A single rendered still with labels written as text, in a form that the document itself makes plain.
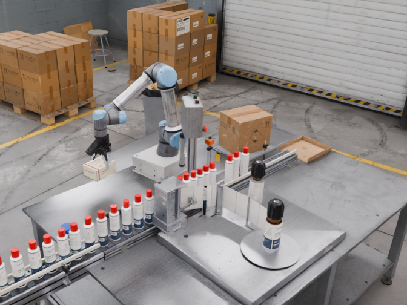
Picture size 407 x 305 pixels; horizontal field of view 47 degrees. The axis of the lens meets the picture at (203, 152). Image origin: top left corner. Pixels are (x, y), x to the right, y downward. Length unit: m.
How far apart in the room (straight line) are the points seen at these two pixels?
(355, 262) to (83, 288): 1.89
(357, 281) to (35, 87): 4.20
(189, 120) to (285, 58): 4.82
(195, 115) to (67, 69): 3.69
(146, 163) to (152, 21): 3.74
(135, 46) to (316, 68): 2.61
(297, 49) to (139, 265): 5.28
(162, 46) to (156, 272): 4.56
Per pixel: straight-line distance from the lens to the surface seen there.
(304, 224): 2.74
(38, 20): 8.61
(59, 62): 6.02
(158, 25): 6.58
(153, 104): 5.41
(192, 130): 2.63
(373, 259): 3.72
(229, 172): 2.96
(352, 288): 3.42
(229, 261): 2.42
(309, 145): 3.75
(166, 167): 3.05
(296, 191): 3.12
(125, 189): 3.05
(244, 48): 7.62
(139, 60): 6.91
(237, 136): 3.35
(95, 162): 2.97
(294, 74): 7.30
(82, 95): 6.37
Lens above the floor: 2.43
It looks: 27 degrees down
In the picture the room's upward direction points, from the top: 2 degrees clockwise
